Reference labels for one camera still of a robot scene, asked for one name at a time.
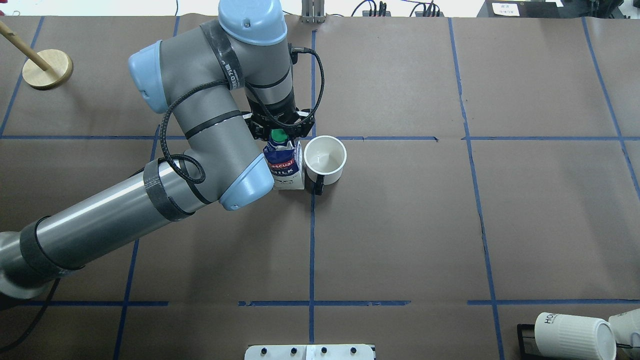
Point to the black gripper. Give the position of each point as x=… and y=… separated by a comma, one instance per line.
x=274, y=110

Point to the blue white milk carton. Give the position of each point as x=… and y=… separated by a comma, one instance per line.
x=284, y=157

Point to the white smiley mug black handle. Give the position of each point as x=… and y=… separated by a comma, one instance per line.
x=325, y=159

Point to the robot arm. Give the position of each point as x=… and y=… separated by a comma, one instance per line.
x=220, y=88

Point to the black box with label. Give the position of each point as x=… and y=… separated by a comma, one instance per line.
x=536, y=9

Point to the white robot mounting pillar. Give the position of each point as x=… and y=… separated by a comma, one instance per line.
x=348, y=351

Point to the wooden mug tree stand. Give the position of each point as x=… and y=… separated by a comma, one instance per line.
x=44, y=70

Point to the white ribbed HOME mug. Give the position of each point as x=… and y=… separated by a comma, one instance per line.
x=569, y=337

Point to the aluminium frame post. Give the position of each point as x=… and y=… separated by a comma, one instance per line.
x=313, y=12

